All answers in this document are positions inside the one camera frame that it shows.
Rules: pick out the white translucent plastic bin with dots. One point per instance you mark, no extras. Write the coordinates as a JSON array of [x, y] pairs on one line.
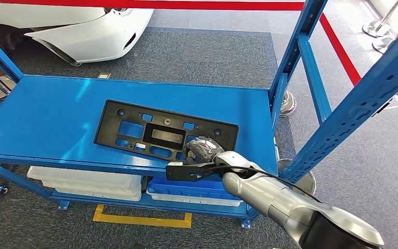
[[82, 175], [92, 190], [99, 197]]

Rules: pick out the white bin under blue crate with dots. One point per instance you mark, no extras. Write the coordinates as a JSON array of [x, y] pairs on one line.
[[192, 201]]

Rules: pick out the large blue metal shelf rack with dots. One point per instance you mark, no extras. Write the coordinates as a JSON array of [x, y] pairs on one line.
[[48, 113]]

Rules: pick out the red barrier belt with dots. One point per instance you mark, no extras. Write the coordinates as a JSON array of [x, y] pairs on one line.
[[339, 48], [185, 4]]

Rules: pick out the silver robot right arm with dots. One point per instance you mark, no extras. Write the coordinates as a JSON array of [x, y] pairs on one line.
[[271, 202]]

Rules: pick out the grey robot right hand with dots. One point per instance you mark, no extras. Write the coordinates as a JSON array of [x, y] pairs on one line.
[[204, 147]]

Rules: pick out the blue plastic crate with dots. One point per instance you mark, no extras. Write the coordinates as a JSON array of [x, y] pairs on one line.
[[185, 189]]

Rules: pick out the black plastic plate bracket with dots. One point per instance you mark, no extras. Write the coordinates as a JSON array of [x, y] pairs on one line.
[[106, 130]]

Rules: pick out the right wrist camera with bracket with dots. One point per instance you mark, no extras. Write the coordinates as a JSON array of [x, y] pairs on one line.
[[178, 172]]

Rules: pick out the yellow floor tape marker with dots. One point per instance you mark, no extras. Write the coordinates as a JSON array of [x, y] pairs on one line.
[[144, 221]]

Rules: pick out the metal floor socket plate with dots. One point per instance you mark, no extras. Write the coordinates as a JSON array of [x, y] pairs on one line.
[[104, 76]]

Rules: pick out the black-topped steel stanchion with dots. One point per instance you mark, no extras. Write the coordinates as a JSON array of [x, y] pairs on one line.
[[305, 182]]

